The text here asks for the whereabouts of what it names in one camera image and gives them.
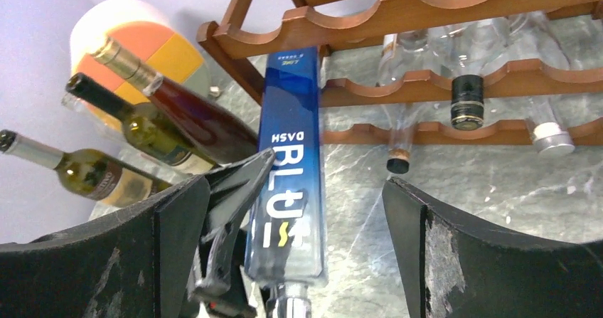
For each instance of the clear glass bottle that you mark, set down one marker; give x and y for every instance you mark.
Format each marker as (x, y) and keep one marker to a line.
(106, 126)

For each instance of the gold foil wine bottle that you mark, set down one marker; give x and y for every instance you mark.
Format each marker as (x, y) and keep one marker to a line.
(212, 129)

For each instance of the white orange yellow cylinder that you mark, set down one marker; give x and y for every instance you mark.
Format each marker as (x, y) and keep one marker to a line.
(146, 32)

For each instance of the middle rack dark-cap bottle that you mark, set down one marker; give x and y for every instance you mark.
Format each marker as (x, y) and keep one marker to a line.
(465, 49)

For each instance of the dark green wine bottle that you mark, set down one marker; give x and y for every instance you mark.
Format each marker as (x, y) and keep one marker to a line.
(143, 126)

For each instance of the dark bottle brown label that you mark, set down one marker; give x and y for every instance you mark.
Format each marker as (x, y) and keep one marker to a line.
(87, 172)

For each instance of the brown wooden wine rack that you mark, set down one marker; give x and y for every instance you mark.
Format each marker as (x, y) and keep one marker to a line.
(301, 27)

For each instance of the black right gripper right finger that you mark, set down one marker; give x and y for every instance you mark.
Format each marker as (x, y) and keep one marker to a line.
(455, 264)

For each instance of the blue label clear bottle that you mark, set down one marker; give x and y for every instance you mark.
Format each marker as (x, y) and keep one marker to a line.
(286, 244)

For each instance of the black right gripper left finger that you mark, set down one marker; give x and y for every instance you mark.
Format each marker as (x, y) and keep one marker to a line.
(133, 262)

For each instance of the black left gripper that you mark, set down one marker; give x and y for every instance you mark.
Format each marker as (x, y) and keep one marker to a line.
(215, 284)

